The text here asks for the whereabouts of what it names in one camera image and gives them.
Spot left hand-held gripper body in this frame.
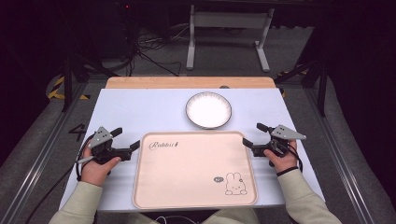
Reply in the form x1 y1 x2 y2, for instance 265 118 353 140
87 125 132 165

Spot black tripod stand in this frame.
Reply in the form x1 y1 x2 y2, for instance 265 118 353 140
274 59 328 118
60 52 120 113

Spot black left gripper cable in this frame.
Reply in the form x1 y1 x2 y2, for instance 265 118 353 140
24 132 96 224

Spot black floor cables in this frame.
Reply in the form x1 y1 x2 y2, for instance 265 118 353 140
127 27 191 77

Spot white metal stand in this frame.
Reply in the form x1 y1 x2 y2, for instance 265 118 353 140
185 4 276 73

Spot person's right hand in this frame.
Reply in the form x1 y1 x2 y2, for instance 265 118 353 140
262 139 299 177

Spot thin white cable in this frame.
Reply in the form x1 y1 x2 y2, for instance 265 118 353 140
154 215 199 224

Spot yellow black floor tape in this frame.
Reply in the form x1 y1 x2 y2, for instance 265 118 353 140
46 76 92 101

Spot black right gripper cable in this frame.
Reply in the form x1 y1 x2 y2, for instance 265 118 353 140
288 143 304 174

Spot person's left hand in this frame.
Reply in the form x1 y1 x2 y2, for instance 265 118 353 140
79 147 122 188

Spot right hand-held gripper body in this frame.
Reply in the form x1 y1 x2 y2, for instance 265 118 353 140
252 124 307 161

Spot aluminium floor rail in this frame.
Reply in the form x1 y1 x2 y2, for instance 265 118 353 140
303 87 377 224
0 82 90 224

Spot grey cable plug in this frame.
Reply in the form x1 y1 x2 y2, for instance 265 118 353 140
76 155 94 165

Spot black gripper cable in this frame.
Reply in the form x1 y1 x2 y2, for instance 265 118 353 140
24 132 96 224
288 143 304 174

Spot pink tray with rabbit print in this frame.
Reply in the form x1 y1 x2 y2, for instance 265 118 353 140
132 130 259 210

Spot white plate with dark rim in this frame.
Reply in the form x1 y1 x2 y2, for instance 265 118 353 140
185 91 233 130

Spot dark equipment rack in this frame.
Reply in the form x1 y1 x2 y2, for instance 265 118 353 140
102 0 141 60

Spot black wristband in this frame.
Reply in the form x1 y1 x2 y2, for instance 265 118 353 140
276 165 300 177

